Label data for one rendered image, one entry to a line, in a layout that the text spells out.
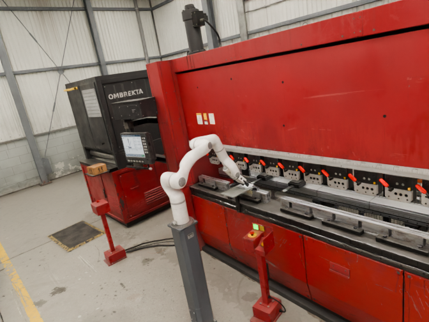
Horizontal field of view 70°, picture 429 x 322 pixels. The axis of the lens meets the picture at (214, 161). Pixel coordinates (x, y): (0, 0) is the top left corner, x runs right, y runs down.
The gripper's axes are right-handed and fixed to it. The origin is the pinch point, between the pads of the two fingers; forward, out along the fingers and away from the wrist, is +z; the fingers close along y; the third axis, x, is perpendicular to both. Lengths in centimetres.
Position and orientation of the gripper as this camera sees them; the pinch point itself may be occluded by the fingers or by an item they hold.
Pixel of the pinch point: (245, 184)
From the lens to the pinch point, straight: 300.8
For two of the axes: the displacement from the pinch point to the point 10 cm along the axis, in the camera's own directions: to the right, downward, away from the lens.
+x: -4.8, 8.4, -2.6
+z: 6.2, 5.4, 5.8
